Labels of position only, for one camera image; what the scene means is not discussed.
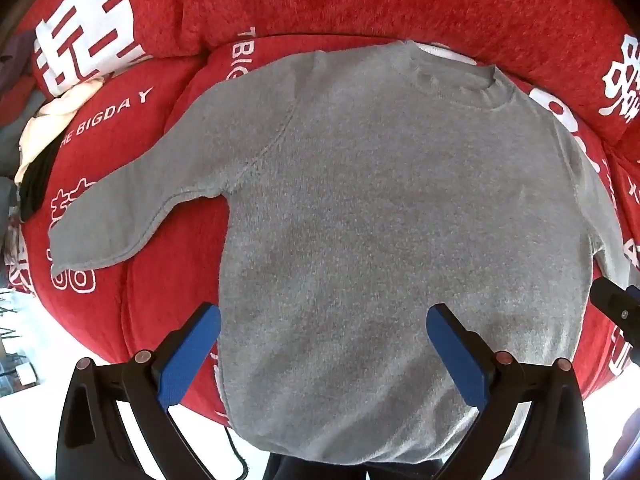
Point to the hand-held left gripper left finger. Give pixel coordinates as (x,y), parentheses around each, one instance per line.
(192,355)

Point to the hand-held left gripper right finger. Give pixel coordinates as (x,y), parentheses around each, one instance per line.
(455,355)

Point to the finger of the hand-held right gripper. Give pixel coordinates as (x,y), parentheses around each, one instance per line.
(620,305)

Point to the grey knit sweater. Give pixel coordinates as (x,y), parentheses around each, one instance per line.
(375,210)

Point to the black cloth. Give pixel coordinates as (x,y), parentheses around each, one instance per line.
(35,185)

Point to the dark purple cloth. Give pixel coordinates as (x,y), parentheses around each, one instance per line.
(17,60)

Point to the red printed sofa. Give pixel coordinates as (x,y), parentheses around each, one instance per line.
(350,0)

